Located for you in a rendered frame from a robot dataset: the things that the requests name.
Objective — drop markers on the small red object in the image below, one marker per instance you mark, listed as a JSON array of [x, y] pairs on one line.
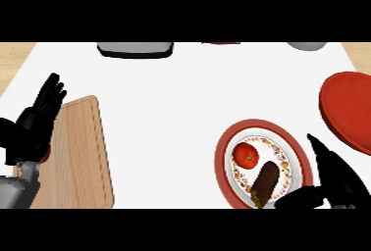
[[46, 157]]

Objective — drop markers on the wooden cutting board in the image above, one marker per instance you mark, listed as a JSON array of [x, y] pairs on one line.
[[80, 153]]

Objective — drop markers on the grey round object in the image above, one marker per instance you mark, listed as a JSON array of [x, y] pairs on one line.
[[307, 45]]

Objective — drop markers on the red bowl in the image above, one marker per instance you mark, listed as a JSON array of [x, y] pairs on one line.
[[349, 108]]

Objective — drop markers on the red tomato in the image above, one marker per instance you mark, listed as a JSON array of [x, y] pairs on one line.
[[245, 155]]

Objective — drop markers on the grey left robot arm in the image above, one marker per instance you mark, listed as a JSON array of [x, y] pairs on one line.
[[18, 189]]

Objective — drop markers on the dark red object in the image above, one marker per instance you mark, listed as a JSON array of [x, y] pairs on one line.
[[220, 42]]

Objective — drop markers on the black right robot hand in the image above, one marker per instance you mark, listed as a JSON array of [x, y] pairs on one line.
[[337, 176]]

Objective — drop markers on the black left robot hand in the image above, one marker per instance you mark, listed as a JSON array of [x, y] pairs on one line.
[[34, 124]]

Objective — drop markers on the red-rimmed floral plate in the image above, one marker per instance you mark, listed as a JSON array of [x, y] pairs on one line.
[[290, 153]]

